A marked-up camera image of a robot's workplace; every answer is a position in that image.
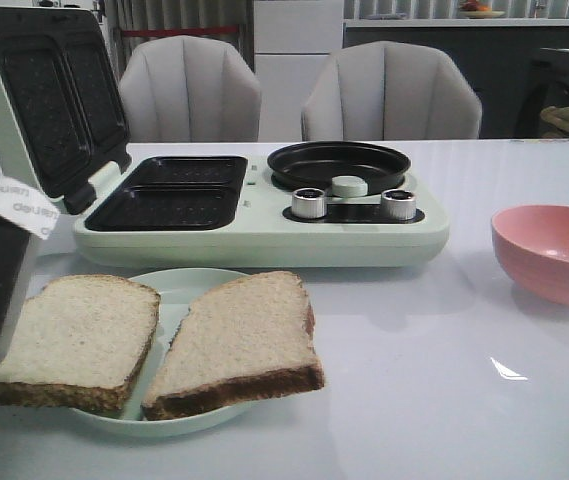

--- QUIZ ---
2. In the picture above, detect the right silver control knob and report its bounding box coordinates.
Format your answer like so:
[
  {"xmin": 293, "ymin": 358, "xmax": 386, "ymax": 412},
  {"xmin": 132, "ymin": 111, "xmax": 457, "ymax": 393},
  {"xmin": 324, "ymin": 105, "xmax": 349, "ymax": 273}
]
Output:
[{"xmin": 380, "ymin": 189, "xmax": 417, "ymax": 221}]

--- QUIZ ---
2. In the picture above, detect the silver control knob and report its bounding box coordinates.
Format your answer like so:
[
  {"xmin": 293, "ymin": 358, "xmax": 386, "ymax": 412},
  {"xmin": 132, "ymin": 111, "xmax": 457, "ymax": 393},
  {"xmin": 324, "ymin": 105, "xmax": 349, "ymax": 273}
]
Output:
[
  {"xmin": 380, "ymin": 189, "xmax": 417, "ymax": 221},
  {"xmin": 291, "ymin": 188, "xmax": 327, "ymax": 220}
]

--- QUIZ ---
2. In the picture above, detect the left silver control knob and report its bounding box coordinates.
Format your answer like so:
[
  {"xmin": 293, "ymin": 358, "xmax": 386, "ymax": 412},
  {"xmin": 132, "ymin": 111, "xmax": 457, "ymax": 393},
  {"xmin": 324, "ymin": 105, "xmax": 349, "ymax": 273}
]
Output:
[{"xmin": 291, "ymin": 188, "xmax": 327, "ymax": 220}]

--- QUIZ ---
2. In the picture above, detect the pink bowl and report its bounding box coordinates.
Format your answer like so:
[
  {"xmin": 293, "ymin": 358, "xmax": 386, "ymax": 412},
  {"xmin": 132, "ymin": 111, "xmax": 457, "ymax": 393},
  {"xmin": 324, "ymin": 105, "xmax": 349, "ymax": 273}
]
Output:
[{"xmin": 491, "ymin": 205, "xmax": 569, "ymax": 305}]

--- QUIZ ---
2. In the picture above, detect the beige upholstered chair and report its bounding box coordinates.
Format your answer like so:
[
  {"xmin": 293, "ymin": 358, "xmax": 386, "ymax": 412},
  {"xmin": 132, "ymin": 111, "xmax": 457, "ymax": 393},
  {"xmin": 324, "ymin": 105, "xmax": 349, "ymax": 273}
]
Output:
[
  {"xmin": 119, "ymin": 36, "xmax": 261, "ymax": 143},
  {"xmin": 301, "ymin": 41, "xmax": 482, "ymax": 141}
]

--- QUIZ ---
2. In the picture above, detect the right beige upholstered chair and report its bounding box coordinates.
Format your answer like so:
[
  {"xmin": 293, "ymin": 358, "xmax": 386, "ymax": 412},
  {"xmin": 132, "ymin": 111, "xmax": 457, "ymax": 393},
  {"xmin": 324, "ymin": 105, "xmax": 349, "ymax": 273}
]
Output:
[{"xmin": 301, "ymin": 41, "xmax": 482, "ymax": 141}]

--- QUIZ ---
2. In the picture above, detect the left beige upholstered chair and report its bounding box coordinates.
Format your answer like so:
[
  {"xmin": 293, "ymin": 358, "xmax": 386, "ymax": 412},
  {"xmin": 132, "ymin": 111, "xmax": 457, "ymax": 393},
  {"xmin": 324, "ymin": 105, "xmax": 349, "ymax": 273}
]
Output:
[{"xmin": 119, "ymin": 36, "xmax": 261, "ymax": 143}]

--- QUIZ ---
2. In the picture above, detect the black round frying pan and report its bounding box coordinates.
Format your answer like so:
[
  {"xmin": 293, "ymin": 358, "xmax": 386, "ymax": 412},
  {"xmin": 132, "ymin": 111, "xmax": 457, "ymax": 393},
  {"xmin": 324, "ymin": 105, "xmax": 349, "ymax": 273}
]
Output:
[{"xmin": 267, "ymin": 141, "xmax": 411, "ymax": 195}]

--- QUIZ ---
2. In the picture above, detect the red barrier belt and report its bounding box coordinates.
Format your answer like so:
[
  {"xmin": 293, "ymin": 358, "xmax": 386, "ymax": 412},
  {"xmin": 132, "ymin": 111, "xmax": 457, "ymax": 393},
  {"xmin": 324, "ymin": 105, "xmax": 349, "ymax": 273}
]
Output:
[{"xmin": 120, "ymin": 25, "xmax": 241, "ymax": 38}]

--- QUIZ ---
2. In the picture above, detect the white cabinet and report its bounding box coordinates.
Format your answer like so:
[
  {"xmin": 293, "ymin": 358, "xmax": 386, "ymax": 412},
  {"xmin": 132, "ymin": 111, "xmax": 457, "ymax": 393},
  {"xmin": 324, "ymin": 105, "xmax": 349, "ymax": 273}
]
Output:
[{"xmin": 253, "ymin": 1, "xmax": 344, "ymax": 142}]

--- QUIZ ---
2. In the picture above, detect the mint green hinged lid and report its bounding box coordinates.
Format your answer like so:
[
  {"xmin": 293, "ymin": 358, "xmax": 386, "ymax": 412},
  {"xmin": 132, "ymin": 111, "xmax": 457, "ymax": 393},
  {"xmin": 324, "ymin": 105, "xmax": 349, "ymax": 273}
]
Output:
[{"xmin": 0, "ymin": 6, "xmax": 131, "ymax": 214}]

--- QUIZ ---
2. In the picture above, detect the dark counter with white top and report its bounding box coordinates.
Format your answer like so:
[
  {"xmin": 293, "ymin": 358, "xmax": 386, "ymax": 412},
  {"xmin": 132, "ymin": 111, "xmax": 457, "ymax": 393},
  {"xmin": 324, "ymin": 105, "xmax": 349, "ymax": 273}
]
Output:
[{"xmin": 343, "ymin": 18, "xmax": 569, "ymax": 138}]

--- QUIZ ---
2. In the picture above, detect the mint green breakfast maker base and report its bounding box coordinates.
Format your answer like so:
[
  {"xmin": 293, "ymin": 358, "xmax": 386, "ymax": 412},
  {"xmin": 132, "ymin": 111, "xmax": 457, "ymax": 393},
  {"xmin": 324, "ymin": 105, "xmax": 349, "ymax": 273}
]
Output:
[{"xmin": 73, "ymin": 145, "xmax": 449, "ymax": 268}]

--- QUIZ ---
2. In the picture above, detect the fruit plate on counter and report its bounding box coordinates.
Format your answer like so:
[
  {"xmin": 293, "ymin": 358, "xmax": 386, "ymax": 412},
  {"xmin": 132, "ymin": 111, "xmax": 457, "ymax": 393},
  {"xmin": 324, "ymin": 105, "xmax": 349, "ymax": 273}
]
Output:
[{"xmin": 457, "ymin": 0, "xmax": 505, "ymax": 19}]

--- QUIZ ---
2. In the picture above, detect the bread slice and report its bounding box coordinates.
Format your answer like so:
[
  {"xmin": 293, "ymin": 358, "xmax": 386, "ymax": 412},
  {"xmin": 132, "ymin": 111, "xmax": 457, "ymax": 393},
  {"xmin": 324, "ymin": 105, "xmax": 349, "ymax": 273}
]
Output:
[
  {"xmin": 0, "ymin": 274, "xmax": 161, "ymax": 411},
  {"xmin": 141, "ymin": 271, "xmax": 325, "ymax": 420}
]

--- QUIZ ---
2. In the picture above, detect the mint green round plate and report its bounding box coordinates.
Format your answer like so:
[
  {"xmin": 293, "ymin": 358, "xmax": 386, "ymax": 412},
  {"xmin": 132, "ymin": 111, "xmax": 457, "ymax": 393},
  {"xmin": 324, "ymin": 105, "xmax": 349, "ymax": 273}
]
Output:
[{"xmin": 72, "ymin": 268, "xmax": 253, "ymax": 438}]

